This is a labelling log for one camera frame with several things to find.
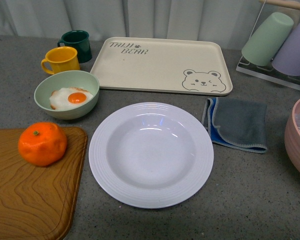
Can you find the white ribbed plate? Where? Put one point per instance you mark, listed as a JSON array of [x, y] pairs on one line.
[[151, 155]]

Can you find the orange mandarin fruit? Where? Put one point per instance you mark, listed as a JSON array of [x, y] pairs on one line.
[[42, 143]]

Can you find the beige bear serving tray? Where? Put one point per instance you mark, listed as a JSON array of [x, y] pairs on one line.
[[162, 65]]

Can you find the fake fried egg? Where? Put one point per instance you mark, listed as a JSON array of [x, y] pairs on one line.
[[68, 98]]

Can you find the grey and blue cloth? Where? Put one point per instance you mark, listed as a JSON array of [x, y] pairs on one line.
[[237, 124]]

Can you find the light green bowl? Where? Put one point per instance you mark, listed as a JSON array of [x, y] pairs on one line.
[[73, 78]]

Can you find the yellow enamel mug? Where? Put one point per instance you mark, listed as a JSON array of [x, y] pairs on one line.
[[60, 59]]

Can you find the dark green enamel mug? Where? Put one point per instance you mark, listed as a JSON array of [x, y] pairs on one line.
[[78, 39]]

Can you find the grey curtain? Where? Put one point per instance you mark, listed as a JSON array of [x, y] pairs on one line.
[[228, 23]]

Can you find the light green tumbler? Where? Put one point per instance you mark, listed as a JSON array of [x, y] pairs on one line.
[[267, 39]]

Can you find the wooden cutting board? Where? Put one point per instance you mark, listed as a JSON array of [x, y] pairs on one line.
[[38, 203]]

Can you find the pink bowl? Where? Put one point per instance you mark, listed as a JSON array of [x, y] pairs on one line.
[[292, 137]]

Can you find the lavender tumbler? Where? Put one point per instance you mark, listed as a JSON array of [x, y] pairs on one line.
[[287, 59]]

